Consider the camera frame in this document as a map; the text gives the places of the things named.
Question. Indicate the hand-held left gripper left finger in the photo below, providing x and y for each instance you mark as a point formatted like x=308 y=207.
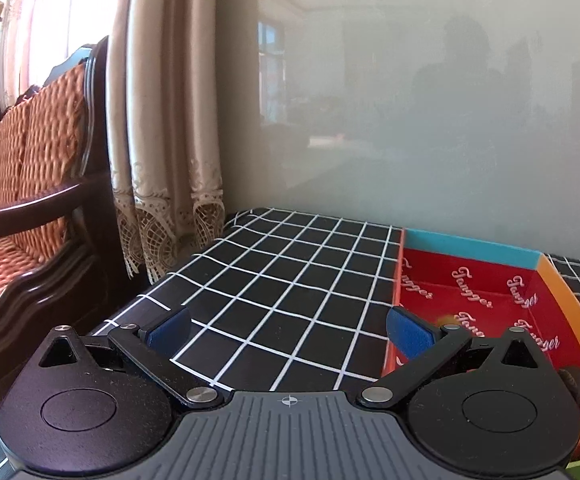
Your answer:
x=170 y=331

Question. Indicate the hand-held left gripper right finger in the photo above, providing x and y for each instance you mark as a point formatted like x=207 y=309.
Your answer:
x=410 y=332

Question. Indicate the small yellow-brown fruit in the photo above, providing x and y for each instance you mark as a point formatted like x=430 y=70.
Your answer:
x=445 y=319

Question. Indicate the red tray with coloured rim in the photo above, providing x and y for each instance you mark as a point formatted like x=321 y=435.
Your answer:
x=470 y=285

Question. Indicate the dark wrinkled passion fruit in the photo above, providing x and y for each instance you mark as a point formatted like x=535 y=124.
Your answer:
x=577 y=384

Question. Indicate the black white checked tablecloth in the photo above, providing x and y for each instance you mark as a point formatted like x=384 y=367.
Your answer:
x=280 y=285

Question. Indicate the beige lace curtain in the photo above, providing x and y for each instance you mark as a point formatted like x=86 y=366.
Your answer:
x=170 y=135

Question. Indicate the wooden sofa with orange cushions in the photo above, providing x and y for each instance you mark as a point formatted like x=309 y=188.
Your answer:
x=35 y=160

